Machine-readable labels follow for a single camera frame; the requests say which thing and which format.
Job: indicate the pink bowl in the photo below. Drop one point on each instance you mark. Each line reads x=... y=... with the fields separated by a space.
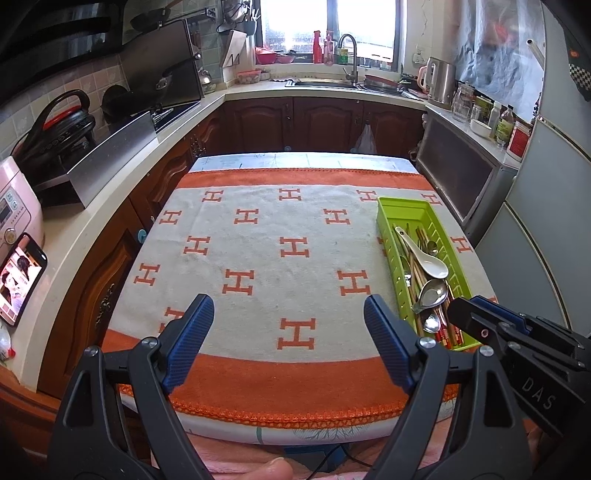
x=286 y=58

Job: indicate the pink bottle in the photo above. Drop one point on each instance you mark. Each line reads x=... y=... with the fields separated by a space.
x=328 y=53

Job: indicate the pink jug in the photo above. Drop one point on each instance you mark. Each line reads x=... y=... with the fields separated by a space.
x=422 y=78

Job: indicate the steel kitchen sink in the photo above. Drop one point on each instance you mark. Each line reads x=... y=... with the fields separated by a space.
x=323 y=83

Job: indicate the kitchen window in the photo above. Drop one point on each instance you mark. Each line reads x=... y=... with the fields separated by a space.
x=295 y=27

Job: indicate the metal tablespoon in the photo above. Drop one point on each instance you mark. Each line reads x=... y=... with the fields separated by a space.
x=431 y=324

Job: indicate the green-label bottle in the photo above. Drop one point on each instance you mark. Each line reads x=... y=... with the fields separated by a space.
x=504 y=127

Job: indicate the wooden cutting board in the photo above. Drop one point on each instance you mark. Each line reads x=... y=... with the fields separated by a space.
x=233 y=48

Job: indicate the green plastic utensil tray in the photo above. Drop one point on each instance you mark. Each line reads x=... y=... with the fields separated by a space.
x=406 y=210

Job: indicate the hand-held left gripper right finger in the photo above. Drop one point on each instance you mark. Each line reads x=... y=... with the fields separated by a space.
x=385 y=341

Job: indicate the white plastic bag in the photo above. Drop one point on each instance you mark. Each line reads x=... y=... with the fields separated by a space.
x=365 y=141

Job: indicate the red bowl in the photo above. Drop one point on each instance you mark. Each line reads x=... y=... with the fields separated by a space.
x=265 y=56

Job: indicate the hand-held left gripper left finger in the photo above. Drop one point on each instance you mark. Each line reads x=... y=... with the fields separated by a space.
x=191 y=341

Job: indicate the white ceramic spoon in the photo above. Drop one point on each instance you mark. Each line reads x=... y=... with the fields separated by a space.
x=434 y=266

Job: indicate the white bowl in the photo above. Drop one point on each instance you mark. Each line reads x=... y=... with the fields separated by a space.
x=480 y=128

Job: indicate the red spray bottle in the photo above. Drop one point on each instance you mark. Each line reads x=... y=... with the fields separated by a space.
x=317 y=50

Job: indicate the pink rice cooker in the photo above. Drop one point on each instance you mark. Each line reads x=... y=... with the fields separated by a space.
x=18 y=194

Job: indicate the smartphone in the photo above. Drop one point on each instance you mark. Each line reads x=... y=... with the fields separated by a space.
x=21 y=281

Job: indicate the pile of red-patterned chopsticks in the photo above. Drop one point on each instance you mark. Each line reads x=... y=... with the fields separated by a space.
x=448 y=334

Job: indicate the small metal spoon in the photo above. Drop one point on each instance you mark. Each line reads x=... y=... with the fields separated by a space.
x=432 y=248

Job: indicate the red-label jar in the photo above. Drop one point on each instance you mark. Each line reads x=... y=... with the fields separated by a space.
x=518 y=141

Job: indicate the black range hood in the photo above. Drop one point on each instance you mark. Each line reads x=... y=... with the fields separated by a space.
x=55 y=37

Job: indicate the steel sink faucet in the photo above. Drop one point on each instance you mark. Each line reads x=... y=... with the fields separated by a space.
x=353 y=50

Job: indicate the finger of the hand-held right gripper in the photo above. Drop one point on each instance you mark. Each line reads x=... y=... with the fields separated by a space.
x=508 y=318
x=471 y=318

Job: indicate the white plastic bottle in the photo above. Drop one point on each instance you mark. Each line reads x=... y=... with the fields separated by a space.
x=494 y=115

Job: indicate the hanging utensil rack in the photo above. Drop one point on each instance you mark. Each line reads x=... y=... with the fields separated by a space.
x=238 y=16

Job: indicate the plastic wall sheet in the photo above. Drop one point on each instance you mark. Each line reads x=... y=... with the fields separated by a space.
x=498 y=55

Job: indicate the pink clothing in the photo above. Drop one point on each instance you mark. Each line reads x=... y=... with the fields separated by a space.
x=221 y=457

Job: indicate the red dishes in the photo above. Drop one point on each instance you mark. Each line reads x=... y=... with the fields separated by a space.
x=383 y=82

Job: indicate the gas stove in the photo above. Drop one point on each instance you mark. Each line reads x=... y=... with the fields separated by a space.
x=171 y=115

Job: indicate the grey refrigerator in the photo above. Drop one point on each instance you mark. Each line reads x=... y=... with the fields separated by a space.
x=545 y=207

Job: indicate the glass jars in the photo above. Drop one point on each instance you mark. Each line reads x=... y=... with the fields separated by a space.
x=461 y=104

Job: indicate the pink-lidded food container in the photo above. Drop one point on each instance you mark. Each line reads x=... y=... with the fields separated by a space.
x=248 y=77

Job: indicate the hanging frying pan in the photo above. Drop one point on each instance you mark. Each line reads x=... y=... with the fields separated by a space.
x=147 y=21

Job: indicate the stainless steel panel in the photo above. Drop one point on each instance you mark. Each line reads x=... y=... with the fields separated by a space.
x=115 y=157

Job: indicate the orange and beige printed blanket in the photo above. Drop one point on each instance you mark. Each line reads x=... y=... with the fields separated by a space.
x=304 y=277

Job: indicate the person's left hand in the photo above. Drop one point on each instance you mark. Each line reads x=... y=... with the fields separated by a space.
x=263 y=470

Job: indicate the dark jar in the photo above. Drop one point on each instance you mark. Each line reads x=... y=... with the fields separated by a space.
x=484 y=108

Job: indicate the steel electric kettle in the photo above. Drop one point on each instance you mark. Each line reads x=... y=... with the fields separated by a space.
x=441 y=83

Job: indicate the stainless steel soup spoon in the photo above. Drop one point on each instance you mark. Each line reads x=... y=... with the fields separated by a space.
x=434 y=293

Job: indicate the green dish soap bottle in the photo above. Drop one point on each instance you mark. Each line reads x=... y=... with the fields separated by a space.
x=343 y=57

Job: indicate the black wok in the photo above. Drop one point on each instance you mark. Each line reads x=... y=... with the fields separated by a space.
x=115 y=104

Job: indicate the small steel teapot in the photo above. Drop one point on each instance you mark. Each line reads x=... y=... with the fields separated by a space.
x=206 y=83

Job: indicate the black pressure cooker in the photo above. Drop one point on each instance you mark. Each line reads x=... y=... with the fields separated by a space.
x=60 y=134

